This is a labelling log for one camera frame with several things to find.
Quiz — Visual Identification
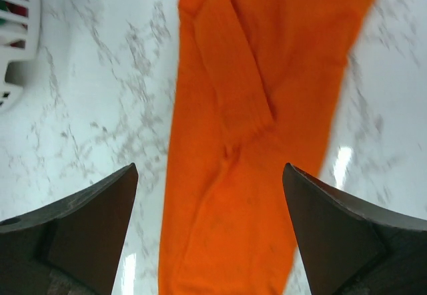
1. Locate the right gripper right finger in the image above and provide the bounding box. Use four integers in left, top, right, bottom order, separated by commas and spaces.
282, 164, 426, 294

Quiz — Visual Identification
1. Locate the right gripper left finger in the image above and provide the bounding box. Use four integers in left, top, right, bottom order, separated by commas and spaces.
1, 164, 138, 294

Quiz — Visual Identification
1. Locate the orange t-shirt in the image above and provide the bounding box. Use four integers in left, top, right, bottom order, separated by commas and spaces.
158, 0, 374, 294

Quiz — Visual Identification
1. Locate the white plastic laundry basket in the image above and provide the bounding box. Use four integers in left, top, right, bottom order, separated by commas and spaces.
1, 0, 41, 112

